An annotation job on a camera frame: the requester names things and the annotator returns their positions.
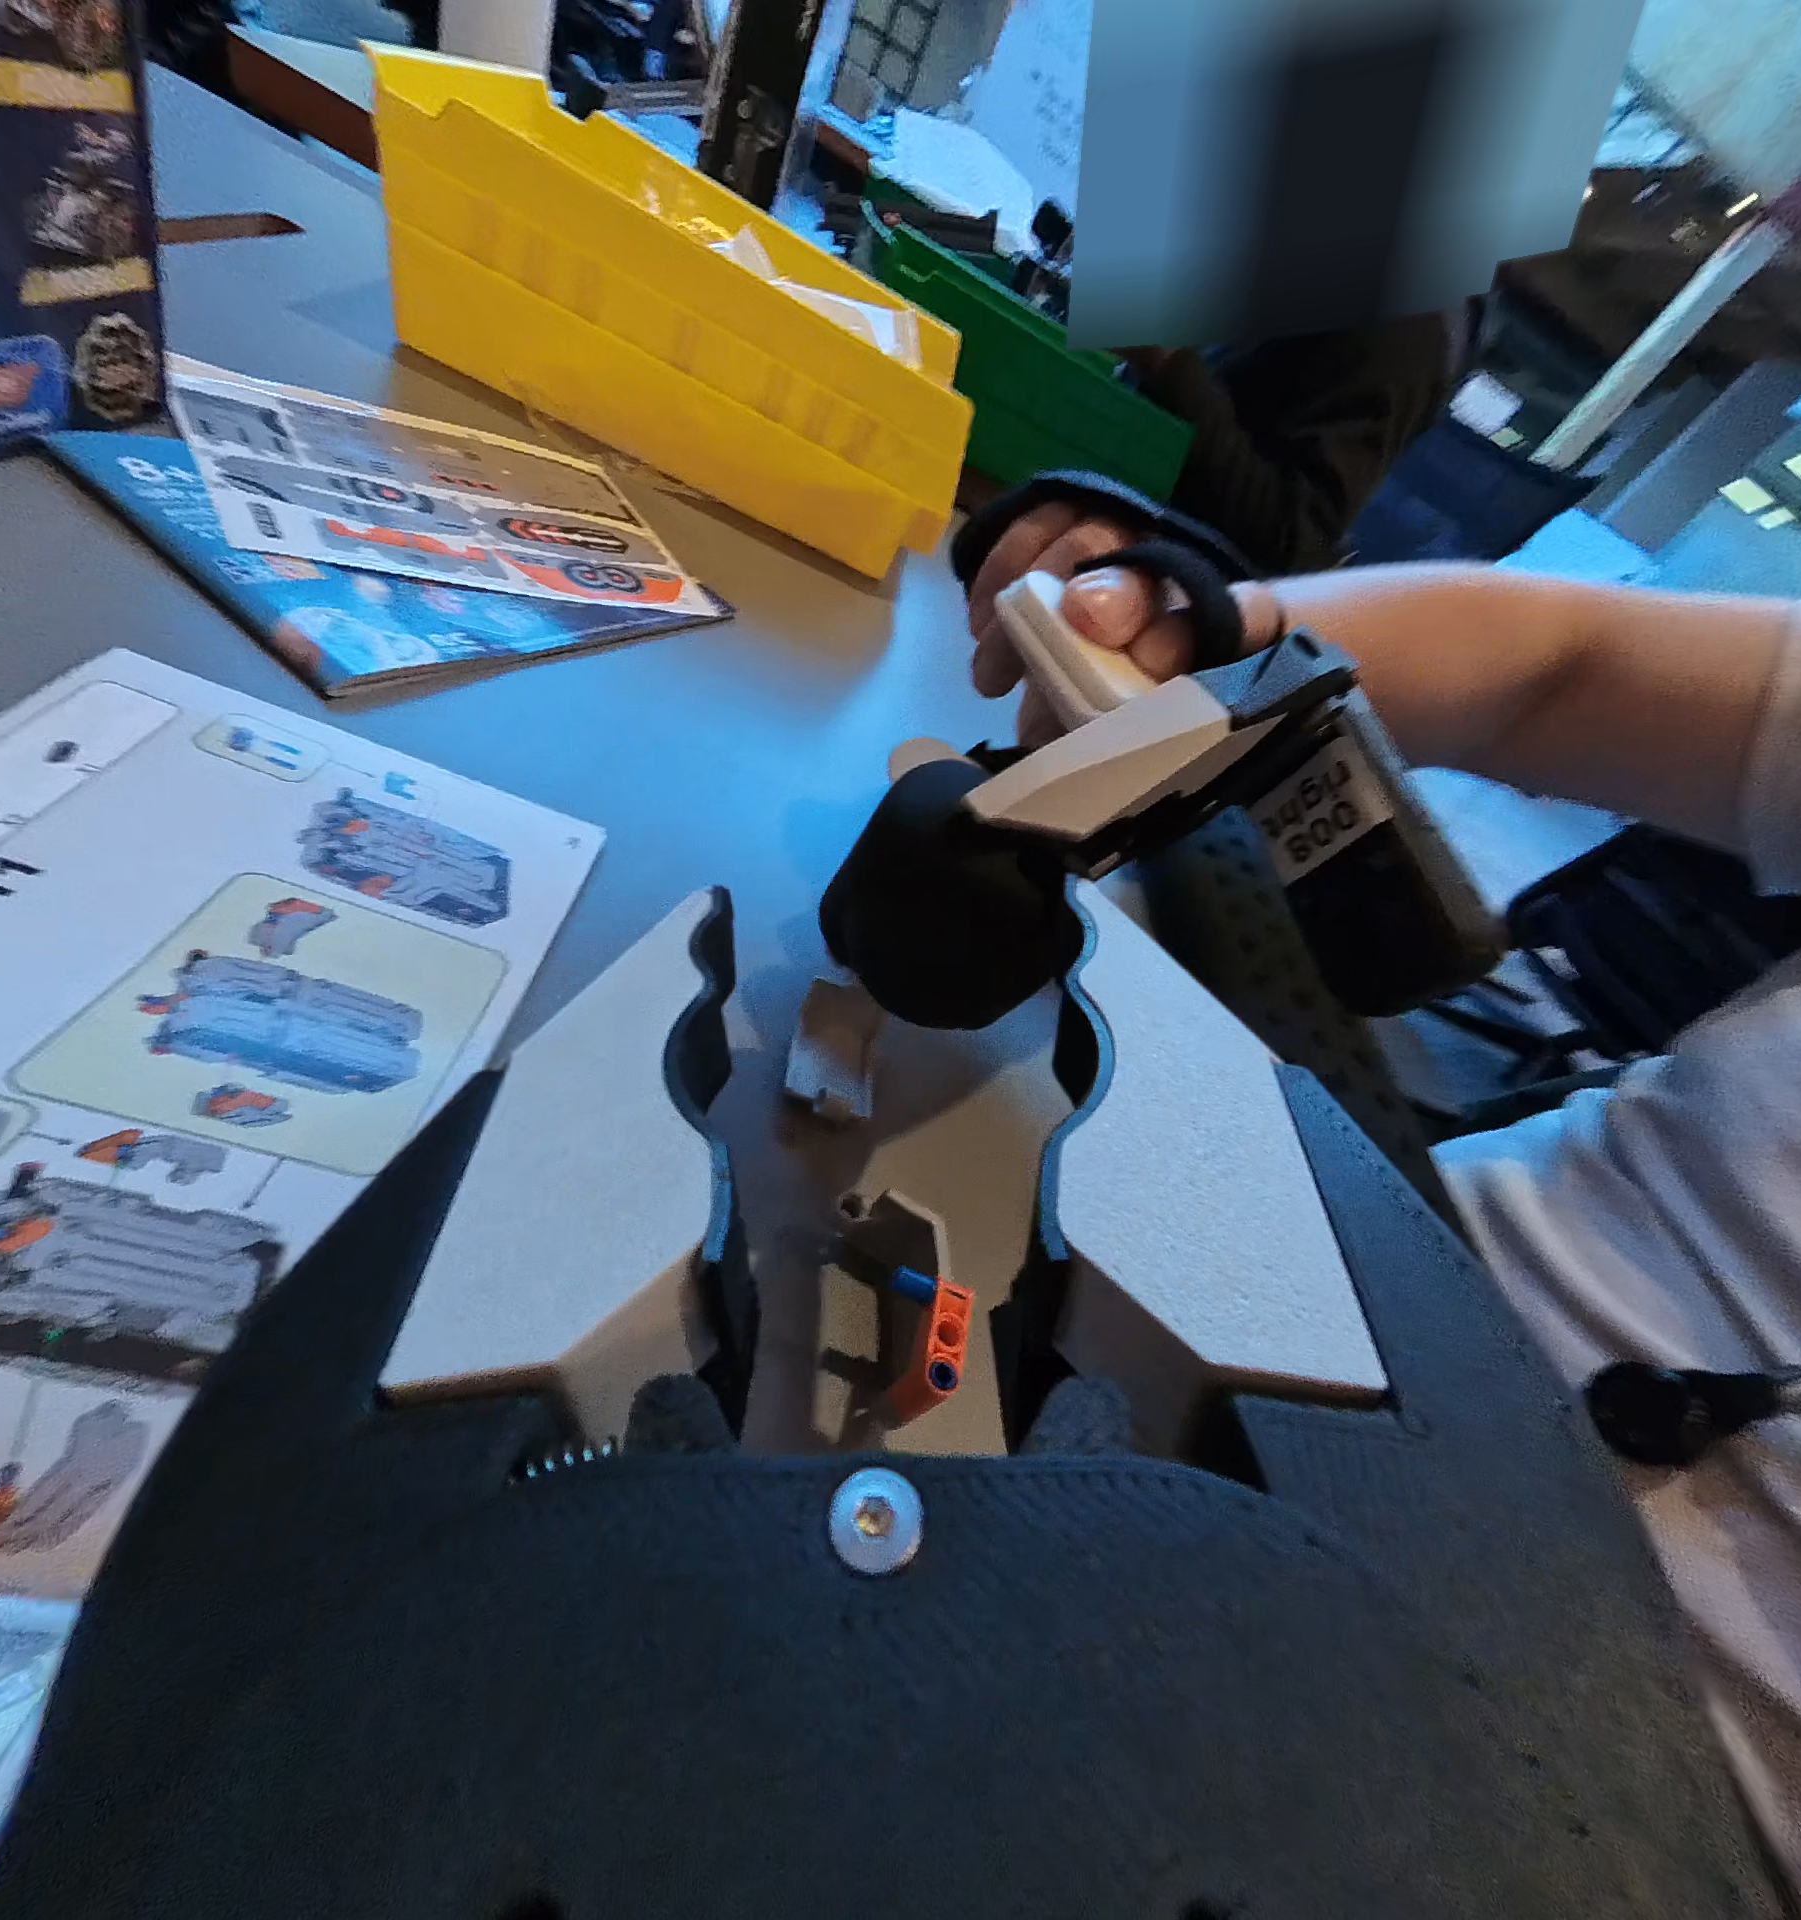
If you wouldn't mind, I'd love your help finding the sticker sheet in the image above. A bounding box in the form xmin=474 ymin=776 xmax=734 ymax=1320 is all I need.
xmin=170 ymin=359 xmax=734 ymax=624

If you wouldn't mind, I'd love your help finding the blue booklet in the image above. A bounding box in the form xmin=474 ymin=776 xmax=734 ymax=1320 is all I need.
xmin=48 ymin=435 xmax=734 ymax=706

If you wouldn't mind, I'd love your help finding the person's right hand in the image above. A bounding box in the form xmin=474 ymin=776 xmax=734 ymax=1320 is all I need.
xmin=966 ymin=491 xmax=1285 ymax=747

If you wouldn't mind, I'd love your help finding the yellow plastic bin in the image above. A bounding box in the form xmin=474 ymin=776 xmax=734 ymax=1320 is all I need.
xmin=362 ymin=39 xmax=981 ymax=583

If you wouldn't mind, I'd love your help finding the person's right forearm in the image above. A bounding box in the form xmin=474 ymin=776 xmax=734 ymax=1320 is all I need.
xmin=1273 ymin=558 xmax=1801 ymax=857

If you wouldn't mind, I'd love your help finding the grey bracket with orange connector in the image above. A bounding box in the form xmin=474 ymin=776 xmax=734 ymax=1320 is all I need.
xmin=832 ymin=1189 xmax=981 ymax=1430

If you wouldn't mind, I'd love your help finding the green plastic bin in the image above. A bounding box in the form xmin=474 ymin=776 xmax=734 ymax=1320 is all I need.
xmin=862 ymin=170 xmax=1200 ymax=508

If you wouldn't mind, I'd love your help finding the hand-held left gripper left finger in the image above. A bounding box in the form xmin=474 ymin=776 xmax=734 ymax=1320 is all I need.
xmin=382 ymin=885 xmax=763 ymax=1456

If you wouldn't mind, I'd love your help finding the black shoulder strap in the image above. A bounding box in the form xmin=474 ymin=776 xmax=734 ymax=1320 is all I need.
xmin=1582 ymin=1354 xmax=1801 ymax=1469

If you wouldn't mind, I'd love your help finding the tall black box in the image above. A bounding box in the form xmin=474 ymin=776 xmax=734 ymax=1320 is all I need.
xmin=693 ymin=0 xmax=832 ymax=210

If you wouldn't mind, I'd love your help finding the grey desk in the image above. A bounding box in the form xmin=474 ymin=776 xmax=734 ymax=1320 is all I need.
xmin=0 ymin=61 xmax=1083 ymax=1605

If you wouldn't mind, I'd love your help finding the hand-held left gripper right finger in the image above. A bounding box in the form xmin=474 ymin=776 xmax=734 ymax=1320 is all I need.
xmin=999 ymin=880 xmax=1393 ymax=1456

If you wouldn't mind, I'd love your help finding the robot kit box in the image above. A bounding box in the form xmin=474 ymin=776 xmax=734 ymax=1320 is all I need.
xmin=0 ymin=0 xmax=170 ymax=468

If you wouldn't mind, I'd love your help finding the white water bottle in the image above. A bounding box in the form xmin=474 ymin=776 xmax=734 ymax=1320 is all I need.
xmin=435 ymin=0 xmax=562 ymax=65

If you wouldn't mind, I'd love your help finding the plain grey bracket brick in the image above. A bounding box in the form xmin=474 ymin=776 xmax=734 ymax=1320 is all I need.
xmin=780 ymin=970 xmax=883 ymax=1134

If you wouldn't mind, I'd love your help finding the white plastic bag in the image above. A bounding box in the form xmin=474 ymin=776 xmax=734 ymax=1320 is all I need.
xmin=693 ymin=217 xmax=927 ymax=372

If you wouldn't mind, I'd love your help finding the open instruction booklet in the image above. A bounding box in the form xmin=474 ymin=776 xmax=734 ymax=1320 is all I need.
xmin=0 ymin=645 xmax=611 ymax=1592

